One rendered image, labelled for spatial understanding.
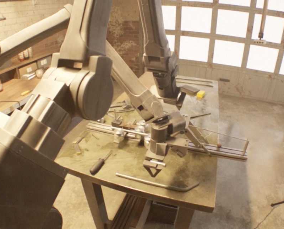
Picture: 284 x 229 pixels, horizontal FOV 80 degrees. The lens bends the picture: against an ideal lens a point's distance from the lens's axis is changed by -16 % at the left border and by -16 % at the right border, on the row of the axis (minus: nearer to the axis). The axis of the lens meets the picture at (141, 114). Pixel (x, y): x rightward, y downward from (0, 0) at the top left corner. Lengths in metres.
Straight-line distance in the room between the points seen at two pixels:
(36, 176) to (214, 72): 3.88
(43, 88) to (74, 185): 1.84
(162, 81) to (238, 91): 3.56
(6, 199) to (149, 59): 0.51
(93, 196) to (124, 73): 0.83
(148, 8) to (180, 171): 0.69
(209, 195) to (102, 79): 0.69
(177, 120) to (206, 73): 3.35
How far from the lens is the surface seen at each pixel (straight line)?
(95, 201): 1.30
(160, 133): 0.65
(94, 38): 0.31
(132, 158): 0.98
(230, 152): 1.06
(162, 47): 0.57
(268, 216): 2.10
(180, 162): 0.98
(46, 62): 3.11
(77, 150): 1.05
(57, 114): 0.27
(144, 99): 0.65
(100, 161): 0.95
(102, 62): 0.30
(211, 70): 4.00
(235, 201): 2.06
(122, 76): 0.66
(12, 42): 0.69
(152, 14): 0.52
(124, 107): 1.37
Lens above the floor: 1.54
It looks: 30 degrees down
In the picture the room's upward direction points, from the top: straight up
